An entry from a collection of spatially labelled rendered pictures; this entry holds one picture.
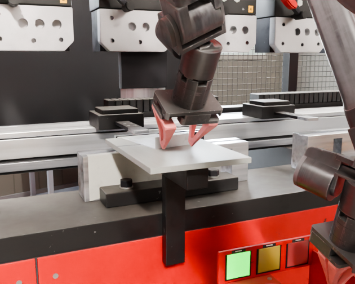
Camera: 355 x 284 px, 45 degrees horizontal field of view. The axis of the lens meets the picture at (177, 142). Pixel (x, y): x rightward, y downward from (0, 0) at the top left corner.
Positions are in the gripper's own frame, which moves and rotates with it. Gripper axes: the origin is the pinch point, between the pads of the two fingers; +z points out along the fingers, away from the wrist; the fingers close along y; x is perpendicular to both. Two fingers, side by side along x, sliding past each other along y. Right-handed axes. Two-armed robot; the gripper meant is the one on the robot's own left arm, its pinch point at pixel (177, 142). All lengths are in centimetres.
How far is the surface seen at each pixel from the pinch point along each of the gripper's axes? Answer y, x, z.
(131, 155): 8.7, 0.7, 1.3
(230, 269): -5.2, 19.2, 13.0
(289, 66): -96, -82, 37
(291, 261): -17.9, 20.2, 13.6
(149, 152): 5.3, 0.4, 1.5
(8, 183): 17, -197, 211
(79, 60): 2, -66, 23
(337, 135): -52, -10, 12
